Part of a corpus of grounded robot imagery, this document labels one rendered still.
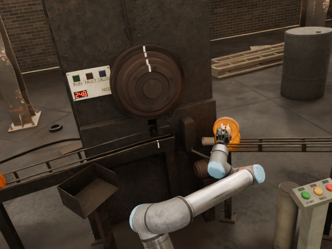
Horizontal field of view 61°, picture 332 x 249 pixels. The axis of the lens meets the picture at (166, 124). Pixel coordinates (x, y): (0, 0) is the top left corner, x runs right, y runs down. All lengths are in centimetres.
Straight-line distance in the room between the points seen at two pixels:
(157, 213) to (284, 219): 101
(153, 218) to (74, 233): 142
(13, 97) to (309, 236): 391
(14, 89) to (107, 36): 283
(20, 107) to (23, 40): 362
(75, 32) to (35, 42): 612
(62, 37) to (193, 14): 81
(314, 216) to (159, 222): 94
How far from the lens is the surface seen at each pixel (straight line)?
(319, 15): 567
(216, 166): 146
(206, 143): 191
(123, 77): 166
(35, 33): 786
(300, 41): 407
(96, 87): 183
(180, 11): 187
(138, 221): 117
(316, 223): 181
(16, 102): 451
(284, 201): 182
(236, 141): 188
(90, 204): 170
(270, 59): 579
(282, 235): 202
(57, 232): 253
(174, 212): 108
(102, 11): 178
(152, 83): 164
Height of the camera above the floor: 166
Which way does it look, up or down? 27 degrees down
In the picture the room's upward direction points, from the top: 7 degrees counter-clockwise
